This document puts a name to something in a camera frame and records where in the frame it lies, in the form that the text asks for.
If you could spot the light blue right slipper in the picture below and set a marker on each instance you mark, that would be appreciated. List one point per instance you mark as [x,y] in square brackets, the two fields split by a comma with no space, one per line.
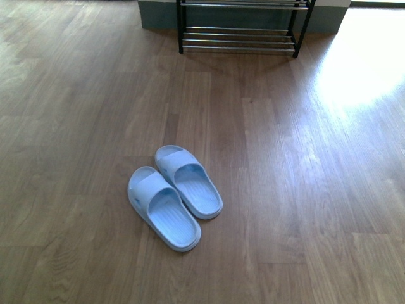
[188,176]

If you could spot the black metal shoe rack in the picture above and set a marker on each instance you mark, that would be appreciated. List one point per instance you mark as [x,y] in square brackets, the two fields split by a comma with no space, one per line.
[273,27]

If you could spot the light blue left slipper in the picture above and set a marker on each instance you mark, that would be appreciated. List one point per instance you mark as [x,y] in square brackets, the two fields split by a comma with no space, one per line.
[161,207]

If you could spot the light blue slipper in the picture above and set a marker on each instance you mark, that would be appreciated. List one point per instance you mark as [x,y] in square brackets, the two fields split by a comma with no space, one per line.
[188,176]
[161,207]

